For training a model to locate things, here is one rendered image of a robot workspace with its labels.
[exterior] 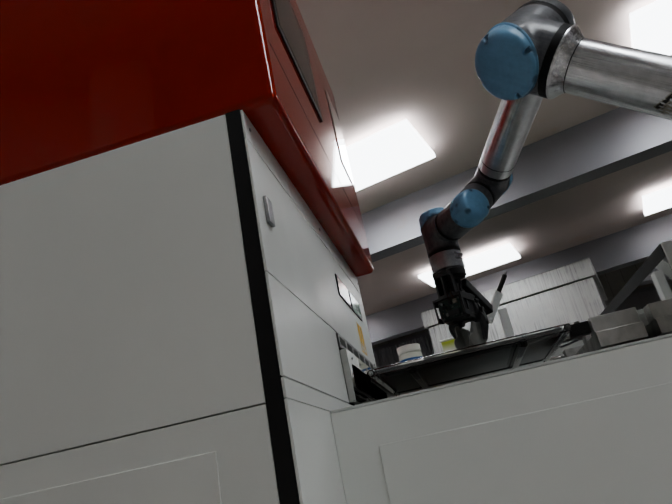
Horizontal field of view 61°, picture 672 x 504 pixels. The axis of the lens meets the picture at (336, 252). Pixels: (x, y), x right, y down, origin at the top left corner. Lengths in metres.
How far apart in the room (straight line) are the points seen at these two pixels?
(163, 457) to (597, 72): 0.80
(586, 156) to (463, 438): 4.30
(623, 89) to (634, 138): 4.07
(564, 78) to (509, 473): 0.59
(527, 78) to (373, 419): 0.57
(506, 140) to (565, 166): 3.76
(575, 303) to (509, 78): 4.83
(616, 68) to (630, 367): 0.43
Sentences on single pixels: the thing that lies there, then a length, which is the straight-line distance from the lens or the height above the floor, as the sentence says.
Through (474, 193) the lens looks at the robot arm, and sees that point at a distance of 1.25.
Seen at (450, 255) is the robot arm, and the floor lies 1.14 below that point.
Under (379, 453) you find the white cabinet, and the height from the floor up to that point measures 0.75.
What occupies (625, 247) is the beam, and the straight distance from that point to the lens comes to 8.13.
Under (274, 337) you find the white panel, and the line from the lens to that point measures 0.68.
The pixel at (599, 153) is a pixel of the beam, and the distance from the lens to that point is 5.01.
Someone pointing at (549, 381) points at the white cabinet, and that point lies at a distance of 0.84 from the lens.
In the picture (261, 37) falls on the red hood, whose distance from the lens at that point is 0.89.
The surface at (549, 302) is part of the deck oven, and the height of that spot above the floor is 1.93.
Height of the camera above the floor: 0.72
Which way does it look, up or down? 22 degrees up
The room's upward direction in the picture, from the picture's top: 12 degrees counter-clockwise
